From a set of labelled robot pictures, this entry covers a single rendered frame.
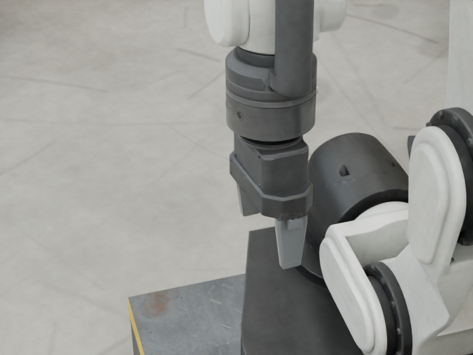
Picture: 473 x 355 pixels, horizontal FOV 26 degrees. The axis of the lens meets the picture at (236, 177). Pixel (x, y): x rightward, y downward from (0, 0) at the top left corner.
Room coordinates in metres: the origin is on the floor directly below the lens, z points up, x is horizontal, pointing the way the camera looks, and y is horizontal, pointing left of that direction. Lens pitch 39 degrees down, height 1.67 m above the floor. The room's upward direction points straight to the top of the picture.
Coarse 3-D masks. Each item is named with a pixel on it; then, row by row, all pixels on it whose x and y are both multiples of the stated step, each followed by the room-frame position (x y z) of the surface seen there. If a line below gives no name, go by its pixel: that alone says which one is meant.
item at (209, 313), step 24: (192, 288) 1.26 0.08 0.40; (216, 288) 1.26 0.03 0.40; (240, 288) 1.26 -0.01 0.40; (144, 312) 1.20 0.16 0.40; (168, 312) 1.20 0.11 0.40; (192, 312) 1.20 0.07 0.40; (216, 312) 1.20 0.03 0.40; (240, 312) 1.20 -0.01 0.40; (144, 336) 1.15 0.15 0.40; (168, 336) 1.15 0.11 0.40; (192, 336) 1.15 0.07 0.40; (216, 336) 1.15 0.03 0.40; (240, 336) 1.15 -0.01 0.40
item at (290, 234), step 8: (304, 216) 0.76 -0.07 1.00; (280, 224) 0.75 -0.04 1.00; (288, 224) 0.75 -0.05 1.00; (296, 224) 0.75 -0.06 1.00; (304, 224) 0.76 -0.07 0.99; (280, 232) 0.75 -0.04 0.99; (288, 232) 0.75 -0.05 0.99; (296, 232) 0.75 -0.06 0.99; (304, 232) 0.76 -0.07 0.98; (280, 240) 0.75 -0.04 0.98; (288, 240) 0.75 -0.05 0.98; (296, 240) 0.75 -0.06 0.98; (304, 240) 0.76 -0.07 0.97; (280, 248) 0.75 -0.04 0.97; (288, 248) 0.75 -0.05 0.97; (296, 248) 0.75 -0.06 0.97; (280, 256) 0.75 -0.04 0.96; (288, 256) 0.75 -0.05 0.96; (296, 256) 0.75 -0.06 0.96; (280, 264) 0.75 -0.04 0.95; (288, 264) 0.75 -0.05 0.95; (296, 264) 0.75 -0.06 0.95
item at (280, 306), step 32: (320, 160) 1.20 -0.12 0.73; (352, 160) 1.17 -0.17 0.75; (384, 160) 1.17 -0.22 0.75; (320, 192) 1.14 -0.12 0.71; (352, 192) 1.11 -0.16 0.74; (384, 192) 1.10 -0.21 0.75; (320, 224) 1.12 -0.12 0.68; (256, 256) 1.16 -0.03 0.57; (256, 288) 1.09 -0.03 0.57; (288, 288) 1.09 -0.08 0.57; (320, 288) 1.09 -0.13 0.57; (256, 320) 1.03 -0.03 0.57; (288, 320) 1.03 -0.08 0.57; (320, 320) 1.03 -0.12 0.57; (256, 352) 0.97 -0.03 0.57; (288, 352) 0.97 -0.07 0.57; (320, 352) 0.97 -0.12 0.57; (352, 352) 0.97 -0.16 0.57
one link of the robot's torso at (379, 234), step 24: (360, 216) 1.08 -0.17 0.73; (384, 216) 1.06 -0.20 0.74; (336, 240) 1.02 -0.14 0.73; (360, 240) 1.03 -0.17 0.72; (384, 240) 1.04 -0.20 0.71; (336, 264) 1.00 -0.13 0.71; (360, 264) 1.03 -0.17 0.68; (336, 288) 0.99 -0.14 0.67; (360, 288) 0.94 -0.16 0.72; (360, 312) 0.91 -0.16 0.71; (360, 336) 0.90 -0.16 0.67; (384, 336) 0.87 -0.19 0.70
